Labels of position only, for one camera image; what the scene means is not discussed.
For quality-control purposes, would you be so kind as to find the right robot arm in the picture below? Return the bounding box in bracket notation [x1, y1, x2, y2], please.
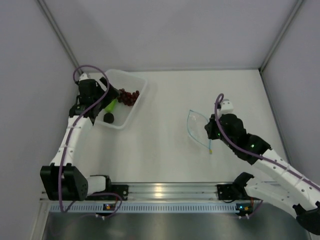
[204, 113, 320, 235]

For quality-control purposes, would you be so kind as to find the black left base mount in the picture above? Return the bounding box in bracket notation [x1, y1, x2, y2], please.
[85, 184, 129, 201]

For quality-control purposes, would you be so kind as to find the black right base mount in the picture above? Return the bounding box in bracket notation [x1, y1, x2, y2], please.
[216, 183, 245, 201]

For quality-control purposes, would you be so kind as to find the fake green vegetable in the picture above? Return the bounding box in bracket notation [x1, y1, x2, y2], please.
[104, 99, 118, 113]

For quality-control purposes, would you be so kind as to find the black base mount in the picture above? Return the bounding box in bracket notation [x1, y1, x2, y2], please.
[85, 184, 129, 201]
[216, 183, 245, 201]

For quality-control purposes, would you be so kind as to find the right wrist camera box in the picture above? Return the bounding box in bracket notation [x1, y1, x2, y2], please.
[217, 99, 234, 116]

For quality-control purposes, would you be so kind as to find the slotted grey cable duct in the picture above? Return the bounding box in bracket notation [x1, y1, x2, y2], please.
[49, 202, 241, 213]

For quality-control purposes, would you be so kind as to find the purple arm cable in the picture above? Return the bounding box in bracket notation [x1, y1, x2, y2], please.
[58, 64, 123, 218]
[214, 93, 320, 218]

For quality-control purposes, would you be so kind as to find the fake dark blue fruit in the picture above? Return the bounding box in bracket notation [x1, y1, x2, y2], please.
[103, 112, 115, 124]

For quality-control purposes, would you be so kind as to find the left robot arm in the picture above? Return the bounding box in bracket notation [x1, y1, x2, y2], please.
[40, 74, 119, 201]

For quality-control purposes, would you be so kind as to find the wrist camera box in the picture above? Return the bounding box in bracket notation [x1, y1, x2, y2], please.
[217, 99, 234, 116]
[78, 72, 90, 82]

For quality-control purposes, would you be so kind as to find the aluminium mounting rail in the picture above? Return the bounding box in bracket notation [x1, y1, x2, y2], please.
[39, 181, 312, 201]

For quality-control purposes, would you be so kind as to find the clear zip top bag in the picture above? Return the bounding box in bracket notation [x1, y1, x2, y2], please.
[186, 109, 213, 155]

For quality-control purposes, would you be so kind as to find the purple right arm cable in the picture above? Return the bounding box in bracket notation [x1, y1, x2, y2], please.
[214, 93, 320, 218]

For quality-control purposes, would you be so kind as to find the white perforated plastic basket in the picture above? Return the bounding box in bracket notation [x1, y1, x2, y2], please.
[95, 69, 147, 130]

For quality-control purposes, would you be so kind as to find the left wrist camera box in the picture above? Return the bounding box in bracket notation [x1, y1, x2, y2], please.
[78, 72, 90, 82]

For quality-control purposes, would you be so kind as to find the fake purple grape bunch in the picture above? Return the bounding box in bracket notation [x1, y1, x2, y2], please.
[117, 88, 140, 107]

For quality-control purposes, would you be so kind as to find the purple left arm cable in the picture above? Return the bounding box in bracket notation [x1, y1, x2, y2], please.
[58, 64, 123, 218]

